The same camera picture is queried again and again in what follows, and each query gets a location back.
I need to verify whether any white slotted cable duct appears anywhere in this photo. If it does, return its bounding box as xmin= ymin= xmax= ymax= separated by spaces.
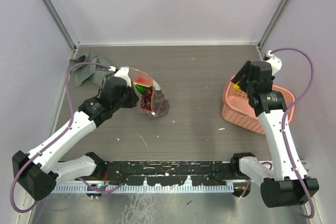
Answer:
xmin=51 ymin=182 xmax=234 ymax=194

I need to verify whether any aluminium left frame post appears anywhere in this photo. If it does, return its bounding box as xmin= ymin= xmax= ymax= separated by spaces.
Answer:
xmin=43 ymin=0 xmax=80 ymax=51

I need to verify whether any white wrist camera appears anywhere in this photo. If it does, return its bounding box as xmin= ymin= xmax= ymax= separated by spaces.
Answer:
xmin=114 ymin=67 xmax=132 ymax=87
xmin=264 ymin=50 xmax=282 ymax=76

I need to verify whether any aluminium right frame post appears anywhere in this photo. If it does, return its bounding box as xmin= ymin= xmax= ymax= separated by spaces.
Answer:
xmin=257 ymin=0 xmax=290 ymax=49

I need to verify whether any pink plastic basket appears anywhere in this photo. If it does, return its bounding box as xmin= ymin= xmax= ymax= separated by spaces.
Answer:
xmin=222 ymin=75 xmax=296 ymax=135

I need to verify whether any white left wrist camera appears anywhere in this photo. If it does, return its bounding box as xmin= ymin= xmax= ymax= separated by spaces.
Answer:
xmin=114 ymin=67 xmax=132 ymax=87

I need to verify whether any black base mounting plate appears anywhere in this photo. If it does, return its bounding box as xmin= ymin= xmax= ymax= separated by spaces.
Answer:
xmin=83 ymin=161 xmax=250 ymax=186

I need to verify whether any aluminium frame post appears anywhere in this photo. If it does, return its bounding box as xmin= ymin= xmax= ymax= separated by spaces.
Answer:
xmin=43 ymin=0 xmax=80 ymax=51
xmin=257 ymin=0 xmax=290 ymax=49

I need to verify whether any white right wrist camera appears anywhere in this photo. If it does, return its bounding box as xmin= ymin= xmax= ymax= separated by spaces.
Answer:
xmin=264 ymin=50 xmax=282 ymax=76

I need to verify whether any clear zip top bag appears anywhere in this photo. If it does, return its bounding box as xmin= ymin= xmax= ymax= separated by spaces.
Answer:
xmin=130 ymin=68 xmax=170 ymax=117

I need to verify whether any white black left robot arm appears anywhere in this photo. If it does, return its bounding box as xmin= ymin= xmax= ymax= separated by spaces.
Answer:
xmin=12 ymin=76 xmax=139 ymax=201

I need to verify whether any aluminium front rail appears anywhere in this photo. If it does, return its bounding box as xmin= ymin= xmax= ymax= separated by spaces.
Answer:
xmin=25 ymin=159 xmax=313 ymax=184

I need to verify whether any watermelon slice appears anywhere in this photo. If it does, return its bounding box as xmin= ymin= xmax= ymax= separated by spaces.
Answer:
xmin=133 ymin=77 xmax=153 ymax=95

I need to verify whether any green crumpled cloth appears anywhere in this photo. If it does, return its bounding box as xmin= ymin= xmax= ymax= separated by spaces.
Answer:
xmin=70 ymin=52 xmax=114 ymax=88

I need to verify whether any dark red grape bunch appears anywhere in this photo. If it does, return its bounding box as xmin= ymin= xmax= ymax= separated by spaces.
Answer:
xmin=153 ymin=90 xmax=170 ymax=116

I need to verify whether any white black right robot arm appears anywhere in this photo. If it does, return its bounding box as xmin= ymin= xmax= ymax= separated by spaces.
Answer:
xmin=230 ymin=60 xmax=319 ymax=208

